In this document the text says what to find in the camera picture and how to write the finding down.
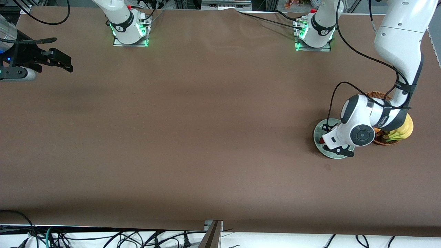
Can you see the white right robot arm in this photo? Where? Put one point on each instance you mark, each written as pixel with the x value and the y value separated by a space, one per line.
pixel 119 13

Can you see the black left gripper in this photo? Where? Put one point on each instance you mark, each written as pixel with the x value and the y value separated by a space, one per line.
pixel 326 128

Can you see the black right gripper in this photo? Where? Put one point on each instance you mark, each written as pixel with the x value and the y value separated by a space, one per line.
pixel 24 54

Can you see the pale green plate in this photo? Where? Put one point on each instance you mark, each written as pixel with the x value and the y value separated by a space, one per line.
pixel 320 148

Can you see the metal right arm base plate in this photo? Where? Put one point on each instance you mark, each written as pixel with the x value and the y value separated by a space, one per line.
pixel 131 43

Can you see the aluminium corner bracket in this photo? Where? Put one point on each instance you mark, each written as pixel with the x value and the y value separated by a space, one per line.
pixel 26 9

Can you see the aluminium table rail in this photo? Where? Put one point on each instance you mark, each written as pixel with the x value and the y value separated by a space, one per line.
pixel 434 48

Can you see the yellow banana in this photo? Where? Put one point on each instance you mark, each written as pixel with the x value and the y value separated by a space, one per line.
pixel 408 128
pixel 392 135

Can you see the brown support beam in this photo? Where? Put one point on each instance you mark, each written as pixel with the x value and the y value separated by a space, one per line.
pixel 212 237

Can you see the brown table cloth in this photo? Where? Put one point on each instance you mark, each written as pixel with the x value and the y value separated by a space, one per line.
pixel 220 103

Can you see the grey metal frame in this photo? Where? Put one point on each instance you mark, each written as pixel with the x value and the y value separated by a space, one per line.
pixel 225 5

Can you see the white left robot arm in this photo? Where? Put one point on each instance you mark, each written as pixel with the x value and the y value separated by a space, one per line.
pixel 399 44

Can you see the brown wicker basket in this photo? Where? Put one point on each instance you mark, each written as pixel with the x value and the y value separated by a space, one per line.
pixel 387 142

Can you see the orange background object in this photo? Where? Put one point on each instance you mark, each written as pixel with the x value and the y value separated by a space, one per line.
pixel 293 4

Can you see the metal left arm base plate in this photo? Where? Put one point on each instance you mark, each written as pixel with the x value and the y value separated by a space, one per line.
pixel 311 49

